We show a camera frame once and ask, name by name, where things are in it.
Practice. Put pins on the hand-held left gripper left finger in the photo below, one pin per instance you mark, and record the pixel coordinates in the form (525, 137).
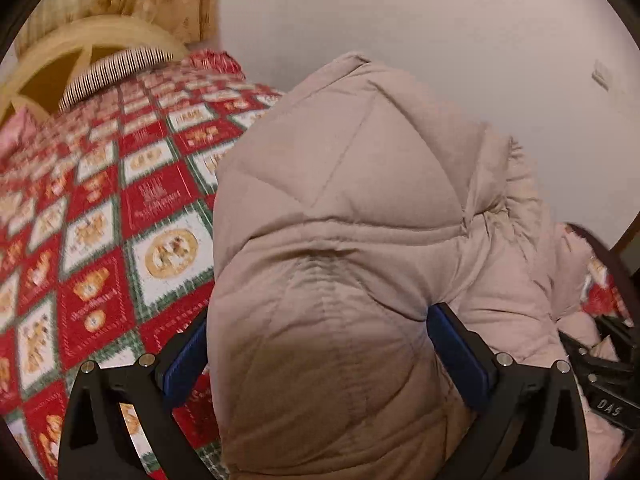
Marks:
(185, 360)

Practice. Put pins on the cream wooden arched headboard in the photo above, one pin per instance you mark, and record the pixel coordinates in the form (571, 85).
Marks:
(60, 40)

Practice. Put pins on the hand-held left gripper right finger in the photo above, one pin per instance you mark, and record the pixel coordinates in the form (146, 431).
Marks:
(456, 350)

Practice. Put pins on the red printed checkered bedspread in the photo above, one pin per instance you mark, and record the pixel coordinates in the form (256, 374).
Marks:
(100, 240)

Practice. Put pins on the pink pillow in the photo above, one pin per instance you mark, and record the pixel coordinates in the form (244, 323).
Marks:
(15, 132)

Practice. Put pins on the striped pillow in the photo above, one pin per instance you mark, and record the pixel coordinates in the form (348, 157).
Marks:
(107, 72)

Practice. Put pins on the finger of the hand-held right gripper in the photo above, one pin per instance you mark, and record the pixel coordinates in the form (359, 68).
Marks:
(590, 350)

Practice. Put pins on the white wall switch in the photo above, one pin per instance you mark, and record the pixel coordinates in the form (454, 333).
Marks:
(601, 74)

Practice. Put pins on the beige puffer jacket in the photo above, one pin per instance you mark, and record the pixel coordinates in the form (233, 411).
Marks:
(350, 210)

